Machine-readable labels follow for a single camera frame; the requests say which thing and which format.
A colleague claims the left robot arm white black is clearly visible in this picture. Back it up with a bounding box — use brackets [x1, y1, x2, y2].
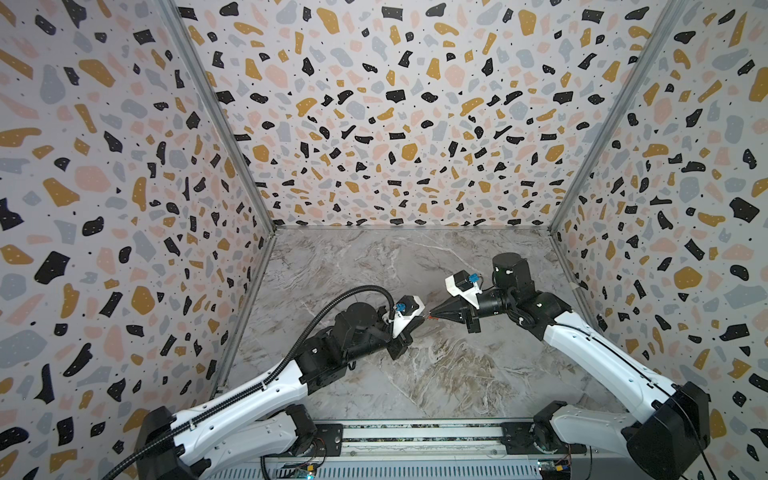
[136, 295, 424, 479]

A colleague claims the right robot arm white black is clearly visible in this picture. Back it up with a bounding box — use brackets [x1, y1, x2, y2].
[430, 253, 711, 479]

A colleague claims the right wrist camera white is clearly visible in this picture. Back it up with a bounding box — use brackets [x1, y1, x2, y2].
[445, 270, 482, 309]

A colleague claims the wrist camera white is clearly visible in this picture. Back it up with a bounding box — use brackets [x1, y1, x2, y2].
[390, 295, 425, 338]
[445, 270, 482, 309]

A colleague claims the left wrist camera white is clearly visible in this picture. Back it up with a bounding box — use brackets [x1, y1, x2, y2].
[390, 295, 425, 338]

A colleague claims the left black corrugated cable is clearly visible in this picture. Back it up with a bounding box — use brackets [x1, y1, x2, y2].
[101, 284, 397, 480]

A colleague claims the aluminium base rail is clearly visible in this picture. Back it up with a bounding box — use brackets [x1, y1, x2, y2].
[299, 418, 601, 466]

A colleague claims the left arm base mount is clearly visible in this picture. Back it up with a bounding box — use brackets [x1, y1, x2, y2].
[261, 404, 344, 457]

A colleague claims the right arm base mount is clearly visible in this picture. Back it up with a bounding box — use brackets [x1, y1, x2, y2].
[500, 401, 587, 455]

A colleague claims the perforated cable tray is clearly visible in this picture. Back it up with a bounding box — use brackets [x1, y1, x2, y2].
[209, 461, 544, 480]

